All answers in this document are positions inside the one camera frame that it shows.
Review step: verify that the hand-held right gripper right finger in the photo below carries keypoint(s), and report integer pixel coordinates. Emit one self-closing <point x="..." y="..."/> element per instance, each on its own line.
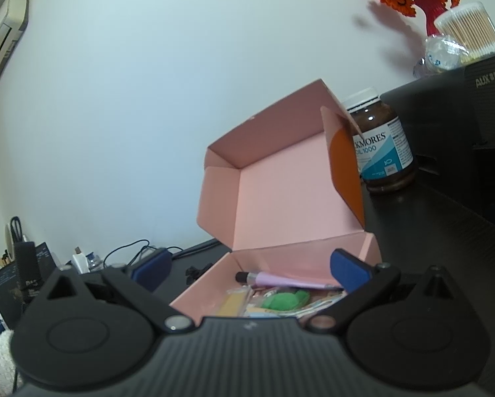
<point x="348" y="273"/>

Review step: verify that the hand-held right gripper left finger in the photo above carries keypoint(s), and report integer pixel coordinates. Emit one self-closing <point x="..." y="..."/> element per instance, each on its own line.
<point x="154" y="266"/>

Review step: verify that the lilac cosmetic tube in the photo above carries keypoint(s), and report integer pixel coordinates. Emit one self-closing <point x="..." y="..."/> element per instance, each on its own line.
<point x="280" y="279"/>

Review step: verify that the green packet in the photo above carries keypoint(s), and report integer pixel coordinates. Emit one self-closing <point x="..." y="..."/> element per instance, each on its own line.
<point x="284" y="301"/>

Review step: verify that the beige case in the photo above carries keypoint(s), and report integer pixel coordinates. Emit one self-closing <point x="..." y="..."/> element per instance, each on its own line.
<point x="233" y="304"/>

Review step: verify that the pink cardboard box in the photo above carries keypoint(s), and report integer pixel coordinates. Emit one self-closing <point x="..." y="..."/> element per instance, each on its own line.
<point x="280" y="198"/>

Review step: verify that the black desktop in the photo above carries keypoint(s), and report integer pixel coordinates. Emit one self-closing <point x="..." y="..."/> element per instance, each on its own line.
<point x="416" y="231"/>

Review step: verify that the round white mirror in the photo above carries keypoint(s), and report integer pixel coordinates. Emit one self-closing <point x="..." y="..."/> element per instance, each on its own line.
<point x="7" y="238"/>

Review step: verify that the small black laptop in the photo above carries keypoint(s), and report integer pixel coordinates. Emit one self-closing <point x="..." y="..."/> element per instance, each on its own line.
<point x="3" y="293"/>

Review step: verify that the black binder clip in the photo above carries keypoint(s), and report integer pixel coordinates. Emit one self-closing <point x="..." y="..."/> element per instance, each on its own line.
<point x="195" y="273"/>

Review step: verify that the white tube brown cap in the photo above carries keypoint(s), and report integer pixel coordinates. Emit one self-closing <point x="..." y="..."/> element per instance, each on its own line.
<point x="81" y="262"/>

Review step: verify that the small clear bottle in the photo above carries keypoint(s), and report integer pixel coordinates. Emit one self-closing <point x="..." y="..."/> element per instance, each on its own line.
<point x="92" y="261"/>

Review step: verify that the brown supplement bottle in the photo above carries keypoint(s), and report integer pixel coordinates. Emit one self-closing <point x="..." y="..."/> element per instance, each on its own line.
<point x="388" y="153"/>

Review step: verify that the black appliance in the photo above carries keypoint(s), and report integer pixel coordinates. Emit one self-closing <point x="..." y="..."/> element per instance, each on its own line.
<point x="437" y="111"/>

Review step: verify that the white air conditioner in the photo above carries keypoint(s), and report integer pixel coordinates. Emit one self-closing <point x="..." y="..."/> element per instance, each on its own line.
<point x="3" y="37"/>

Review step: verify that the clear plastic wrapper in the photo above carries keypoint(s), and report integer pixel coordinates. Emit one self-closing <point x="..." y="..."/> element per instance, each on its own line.
<point x="441" y="53"/>

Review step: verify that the clear cotton swab jar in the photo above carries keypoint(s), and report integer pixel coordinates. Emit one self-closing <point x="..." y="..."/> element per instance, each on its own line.
<point x="470" y="29"/>

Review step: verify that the red vase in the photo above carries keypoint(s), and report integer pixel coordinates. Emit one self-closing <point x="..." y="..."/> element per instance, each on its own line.
<point x="433" y="8"/>

